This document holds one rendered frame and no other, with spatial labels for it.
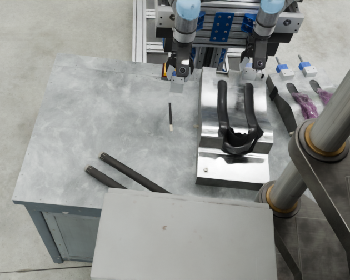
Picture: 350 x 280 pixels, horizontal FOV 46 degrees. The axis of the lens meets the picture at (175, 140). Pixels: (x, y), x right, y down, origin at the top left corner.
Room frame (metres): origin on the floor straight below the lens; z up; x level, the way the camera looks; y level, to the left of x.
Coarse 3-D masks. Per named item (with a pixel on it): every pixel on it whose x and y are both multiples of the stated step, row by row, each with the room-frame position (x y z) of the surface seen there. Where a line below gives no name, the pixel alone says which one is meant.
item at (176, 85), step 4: (172, 76) 1.06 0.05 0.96; (172, 80) 1.04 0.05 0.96; (176, 80) 1.04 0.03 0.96; (180, 80) 1.05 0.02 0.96; (172, 84) 1.03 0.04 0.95; (176, 84) 1.03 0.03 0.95; (180, 84) 1.03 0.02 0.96; (172, 88) 1.03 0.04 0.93; (176, 88) 1.03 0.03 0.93; (180, 88) 1.03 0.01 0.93; (176, 92) 1.03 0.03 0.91; (180, 92) 1.03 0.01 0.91
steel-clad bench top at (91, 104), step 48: (48, 96) 0.99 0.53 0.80; (96, 96) 1.03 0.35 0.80; (144, 96) 1.07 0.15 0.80; (192, 96) 1.11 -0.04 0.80; (48, 144) 0.77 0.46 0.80; (96, 144) 0.80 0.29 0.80; (144, 144) 0.84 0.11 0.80; (192, 144) 0.88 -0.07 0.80; (48, 192) 0.58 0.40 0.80; (96, 192) 0.61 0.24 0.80; (192, 192) 0.67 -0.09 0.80; (240, 192) 0.71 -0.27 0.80
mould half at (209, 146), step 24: (240, 72) 1.21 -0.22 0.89; (216, 96) 1.06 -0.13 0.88; (240, 96) 1.08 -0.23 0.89; (264, 96) 1.11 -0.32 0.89; (216, 120) 0.92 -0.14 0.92; (240, 120) 0.94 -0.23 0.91; (264, 120) 0.97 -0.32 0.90; (216, 144) 0.83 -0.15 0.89; (264, 144) 0.85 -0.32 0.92; (216, 168) 0.75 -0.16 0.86; (240, 168) 0.77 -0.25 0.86; (264, 168) 0.79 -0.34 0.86
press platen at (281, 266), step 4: (276, 248) 0.43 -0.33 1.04; (276, 252) 0.42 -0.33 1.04; (276, 256) 0.40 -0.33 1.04; (280, 256) 0.41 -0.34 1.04; (276, 260) 0.39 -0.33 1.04; (280, 260) 0.39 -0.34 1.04; (276, 264) 0.38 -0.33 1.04; (280, 264) 0.38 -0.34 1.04; (284, 264) 0.38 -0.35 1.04; (280, 268) 0.37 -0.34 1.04; (284, 268) 0.37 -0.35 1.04; (288, 268) 0.38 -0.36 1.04; (280, 272) 0.36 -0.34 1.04; (284, 272) 0.36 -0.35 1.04; (288, 272) 0.36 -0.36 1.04; (280, 276) 0.35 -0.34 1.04; (284, 276) 0.35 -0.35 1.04; (288, 276) 0.35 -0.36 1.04; (292, 276) 0.36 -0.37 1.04
